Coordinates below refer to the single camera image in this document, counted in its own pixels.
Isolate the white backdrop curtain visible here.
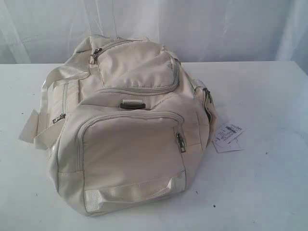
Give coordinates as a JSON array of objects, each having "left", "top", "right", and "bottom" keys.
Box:
[{"left": 0, "top": 0, "right": 308, "bottom": 68}]

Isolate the white paper hang tag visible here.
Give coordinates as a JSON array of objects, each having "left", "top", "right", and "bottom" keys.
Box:
[{"left": 213, "top": 122, "right": 246, "bottom": 153}]

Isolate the cream fabric duffel bag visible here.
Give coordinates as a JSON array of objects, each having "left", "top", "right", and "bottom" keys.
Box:
[{"left": 19, "top": 35, "right": 217, "bottom": 216}]

